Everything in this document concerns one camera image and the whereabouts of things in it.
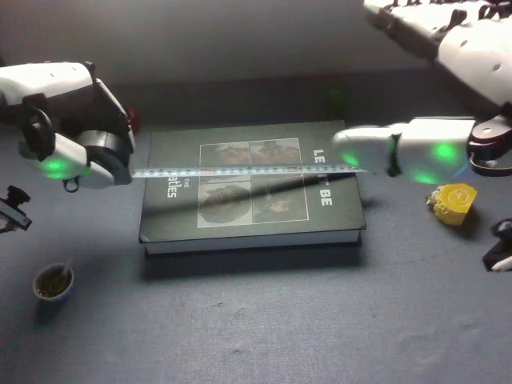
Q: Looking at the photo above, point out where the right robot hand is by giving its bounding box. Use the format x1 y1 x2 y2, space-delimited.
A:
330 0 512 186

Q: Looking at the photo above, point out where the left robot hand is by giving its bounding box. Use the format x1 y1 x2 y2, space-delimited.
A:
0 59 137 194

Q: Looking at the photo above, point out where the black hardcover book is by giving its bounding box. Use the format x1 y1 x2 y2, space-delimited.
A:
138 119 367 257

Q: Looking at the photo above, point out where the red toy cylinder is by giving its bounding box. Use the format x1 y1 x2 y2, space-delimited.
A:
126 106 142 135

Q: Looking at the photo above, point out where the green toy cylinder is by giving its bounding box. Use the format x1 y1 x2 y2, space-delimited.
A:
324 86 349 117

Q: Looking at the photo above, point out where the yellow round toy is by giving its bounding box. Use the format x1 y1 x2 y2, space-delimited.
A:
425 182 479 227

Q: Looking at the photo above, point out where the small white spoon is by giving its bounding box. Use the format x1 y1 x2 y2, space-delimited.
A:
54 258 75 282

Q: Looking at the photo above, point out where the small white soup bowl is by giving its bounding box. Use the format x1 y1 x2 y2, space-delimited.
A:
32 262 76 302

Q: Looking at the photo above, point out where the grey table cloth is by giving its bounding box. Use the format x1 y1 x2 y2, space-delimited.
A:
0 75 512 384

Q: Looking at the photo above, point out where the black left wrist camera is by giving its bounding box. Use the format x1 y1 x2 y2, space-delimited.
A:
0 184 33 235

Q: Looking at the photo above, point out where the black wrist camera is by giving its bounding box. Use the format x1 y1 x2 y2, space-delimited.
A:
0 184 33 235
482 218 512 274

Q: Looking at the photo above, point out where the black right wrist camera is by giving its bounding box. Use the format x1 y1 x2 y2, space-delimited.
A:
482 218 512 274

